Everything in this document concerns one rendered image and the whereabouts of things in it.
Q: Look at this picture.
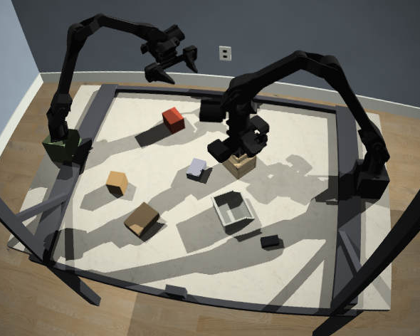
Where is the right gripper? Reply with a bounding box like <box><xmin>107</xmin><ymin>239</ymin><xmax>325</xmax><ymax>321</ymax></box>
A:
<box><xmin>207</xmin><ymin>115</ymin><xmax>270</xmax><ymax>163</ymax></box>

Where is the red-orange block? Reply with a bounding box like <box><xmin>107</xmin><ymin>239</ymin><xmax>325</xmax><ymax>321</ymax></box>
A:
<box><xmin>162</xmin><ymin>107</ymin><xmax>185</xmax><ymax>134</ymax></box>

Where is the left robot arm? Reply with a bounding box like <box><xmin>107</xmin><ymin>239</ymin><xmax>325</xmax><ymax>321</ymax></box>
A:
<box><xmin>46</xmin><ymin>14</ymin><xmax>185</xmax><ymax>142</ymax></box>

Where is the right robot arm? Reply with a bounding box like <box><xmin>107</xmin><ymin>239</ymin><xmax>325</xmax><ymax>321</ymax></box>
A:
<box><xmin>199</xmin><ymin>51</ymin><xmax>390</xmax><ymax>179</ymax></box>

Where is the tan cardboard cube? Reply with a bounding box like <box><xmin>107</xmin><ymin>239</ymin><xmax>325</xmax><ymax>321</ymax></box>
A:
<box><xmin>106</xmin><ymin>171</ymin><xmax>128</xmax><ymax>196</ymax></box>

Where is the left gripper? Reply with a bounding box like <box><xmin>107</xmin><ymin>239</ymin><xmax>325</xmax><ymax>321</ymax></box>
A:
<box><xmin>145</xmin><ymin>45</ymin><xmax>198</xmax><ymax>85</ymax></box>

